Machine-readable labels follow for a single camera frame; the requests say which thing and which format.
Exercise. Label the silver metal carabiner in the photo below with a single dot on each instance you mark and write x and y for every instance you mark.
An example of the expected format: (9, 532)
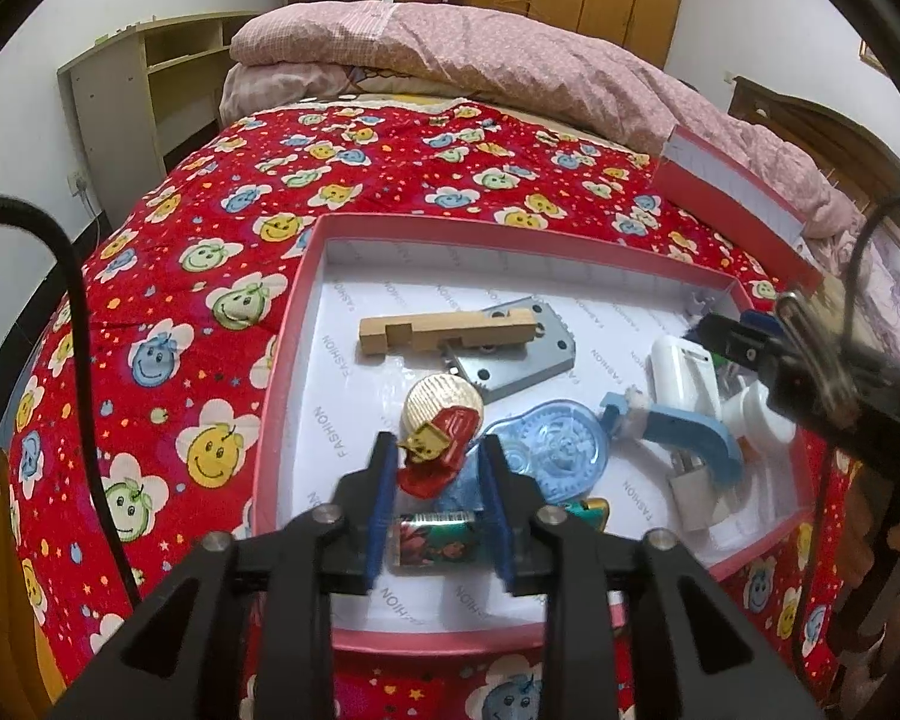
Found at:
(817, 345)

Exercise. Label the cartoon printed small box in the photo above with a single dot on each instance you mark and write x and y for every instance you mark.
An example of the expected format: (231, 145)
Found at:
(435, 544)

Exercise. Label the red cardboard box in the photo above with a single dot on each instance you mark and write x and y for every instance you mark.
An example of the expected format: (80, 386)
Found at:
(345, 405)

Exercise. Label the white bottle orange label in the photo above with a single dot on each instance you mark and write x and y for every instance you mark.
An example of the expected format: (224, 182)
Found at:
(757, 412)

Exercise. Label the white charger plug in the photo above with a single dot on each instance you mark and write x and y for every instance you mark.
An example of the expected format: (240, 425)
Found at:
(697, 499)

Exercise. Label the blue correction tape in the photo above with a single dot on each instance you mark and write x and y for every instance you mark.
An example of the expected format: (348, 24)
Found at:
(555, 442)

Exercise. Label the white earbuds case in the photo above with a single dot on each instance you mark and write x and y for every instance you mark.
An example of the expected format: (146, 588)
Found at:
(679, 375)

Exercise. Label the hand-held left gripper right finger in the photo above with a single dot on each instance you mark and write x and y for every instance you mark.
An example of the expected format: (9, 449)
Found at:
(497, 517)

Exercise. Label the red smiley printed blanket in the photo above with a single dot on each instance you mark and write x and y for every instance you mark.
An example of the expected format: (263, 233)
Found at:
(195, 277)

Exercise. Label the pale wooden shelf unit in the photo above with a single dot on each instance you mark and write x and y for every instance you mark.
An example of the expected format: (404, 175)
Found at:
(112, 112)

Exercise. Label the red cardboard box lid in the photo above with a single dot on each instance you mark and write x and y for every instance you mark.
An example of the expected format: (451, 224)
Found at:
(727, 202)

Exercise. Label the cream ribbed round cap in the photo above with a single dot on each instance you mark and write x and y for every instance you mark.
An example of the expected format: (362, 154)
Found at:
(439, 397)

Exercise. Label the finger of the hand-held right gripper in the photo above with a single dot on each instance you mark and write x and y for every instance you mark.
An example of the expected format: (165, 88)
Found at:
(763, 320)
(735, 341)

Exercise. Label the brown wooden furniture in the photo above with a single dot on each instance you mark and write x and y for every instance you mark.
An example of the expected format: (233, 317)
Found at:
(0, 577)

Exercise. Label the grey metal plate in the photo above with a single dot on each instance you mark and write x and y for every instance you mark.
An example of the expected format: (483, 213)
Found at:
(525, 371)

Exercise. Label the white wall socket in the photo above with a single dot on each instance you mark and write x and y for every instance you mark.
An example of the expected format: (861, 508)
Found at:
(78, 184)

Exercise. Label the dark wooden headboard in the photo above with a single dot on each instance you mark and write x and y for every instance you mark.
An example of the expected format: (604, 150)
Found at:
(810, 120)

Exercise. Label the notched wooden block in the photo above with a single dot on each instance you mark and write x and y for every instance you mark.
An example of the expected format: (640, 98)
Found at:
(405, 334)

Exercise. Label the pink quilt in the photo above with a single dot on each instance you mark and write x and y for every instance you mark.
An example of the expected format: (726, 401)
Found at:
(495, 45)

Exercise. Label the framed wall picture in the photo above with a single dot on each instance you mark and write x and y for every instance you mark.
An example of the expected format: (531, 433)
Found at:
(874, 56)

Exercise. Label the small blue figure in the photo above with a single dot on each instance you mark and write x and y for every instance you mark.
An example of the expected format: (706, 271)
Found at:
(461, 493)

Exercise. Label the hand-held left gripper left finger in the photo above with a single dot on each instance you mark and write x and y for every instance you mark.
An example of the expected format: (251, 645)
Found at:
(381, 517)

